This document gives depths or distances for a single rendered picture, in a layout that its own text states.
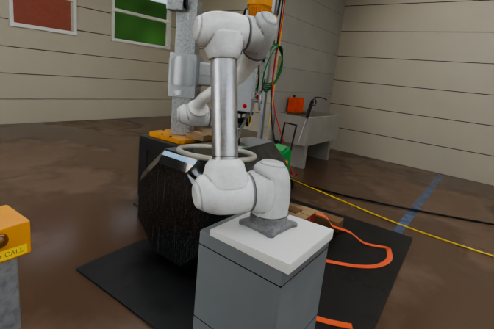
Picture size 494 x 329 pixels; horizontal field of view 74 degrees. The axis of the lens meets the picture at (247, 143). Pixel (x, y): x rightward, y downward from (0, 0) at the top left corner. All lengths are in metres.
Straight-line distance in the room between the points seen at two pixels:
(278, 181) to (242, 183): 0.15
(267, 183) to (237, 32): 0.57
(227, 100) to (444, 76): 5.94
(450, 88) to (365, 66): 1.58
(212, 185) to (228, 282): 0.40
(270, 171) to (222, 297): 0.53
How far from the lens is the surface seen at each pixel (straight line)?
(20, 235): 0.87
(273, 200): 1.28
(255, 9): 3.18
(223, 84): 1.22
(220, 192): 1.18
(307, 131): 5.21
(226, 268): 1.35
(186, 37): 3.24
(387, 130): 7.08
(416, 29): 7.08
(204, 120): 1.67
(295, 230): 1.38
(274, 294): 1.25
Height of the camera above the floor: 1.43
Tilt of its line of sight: 12 degrees down
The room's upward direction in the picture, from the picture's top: 6 degrees clockwise
